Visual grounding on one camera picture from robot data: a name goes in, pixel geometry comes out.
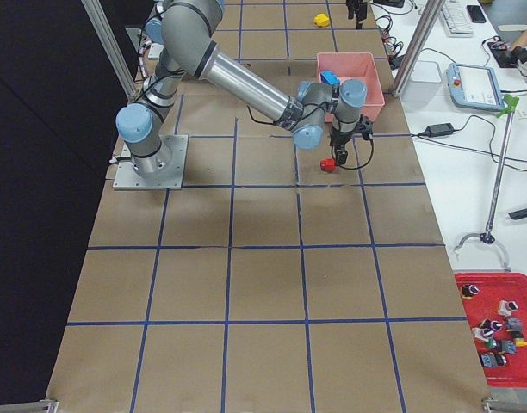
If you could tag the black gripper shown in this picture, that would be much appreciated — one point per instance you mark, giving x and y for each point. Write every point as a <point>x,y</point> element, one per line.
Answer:
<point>354,5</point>
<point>338,139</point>

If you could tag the blue three-stud toy block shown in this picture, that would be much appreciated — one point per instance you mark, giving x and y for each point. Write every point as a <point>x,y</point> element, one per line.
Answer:
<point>329,77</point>

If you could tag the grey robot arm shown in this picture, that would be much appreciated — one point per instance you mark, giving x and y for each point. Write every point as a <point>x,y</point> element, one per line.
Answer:
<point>185,29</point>

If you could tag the white square device box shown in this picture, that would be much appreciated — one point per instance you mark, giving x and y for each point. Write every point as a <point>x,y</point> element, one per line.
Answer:
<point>423,84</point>

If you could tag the red toy block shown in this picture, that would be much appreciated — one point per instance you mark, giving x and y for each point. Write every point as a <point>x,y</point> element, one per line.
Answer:
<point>327,165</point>

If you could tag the yellow two-stud toy block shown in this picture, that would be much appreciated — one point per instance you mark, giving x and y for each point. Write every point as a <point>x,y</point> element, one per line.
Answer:
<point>321,20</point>

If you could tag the white keyboard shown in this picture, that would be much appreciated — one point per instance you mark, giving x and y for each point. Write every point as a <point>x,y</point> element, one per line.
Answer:
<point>455,20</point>

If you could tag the black power adapter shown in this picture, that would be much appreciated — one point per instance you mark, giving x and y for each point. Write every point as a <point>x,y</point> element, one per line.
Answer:
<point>439,130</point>

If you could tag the black smartphone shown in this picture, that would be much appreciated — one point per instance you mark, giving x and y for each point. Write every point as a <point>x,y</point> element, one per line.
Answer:
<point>476,14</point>

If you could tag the blue teach pendant tablet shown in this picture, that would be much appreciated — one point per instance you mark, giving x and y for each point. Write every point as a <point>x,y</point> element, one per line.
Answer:
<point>475,87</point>

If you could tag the red tray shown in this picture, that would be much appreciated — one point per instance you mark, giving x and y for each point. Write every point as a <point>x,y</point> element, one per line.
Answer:
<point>496,309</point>

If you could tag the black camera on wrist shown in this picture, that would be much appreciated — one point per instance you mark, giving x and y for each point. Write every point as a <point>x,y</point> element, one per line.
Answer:
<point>364,127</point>

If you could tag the aluminium frame post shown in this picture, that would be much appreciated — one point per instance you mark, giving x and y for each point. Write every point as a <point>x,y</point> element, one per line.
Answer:
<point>422,31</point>

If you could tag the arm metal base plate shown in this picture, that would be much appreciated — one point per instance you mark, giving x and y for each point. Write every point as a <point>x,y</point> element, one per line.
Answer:
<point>163,170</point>

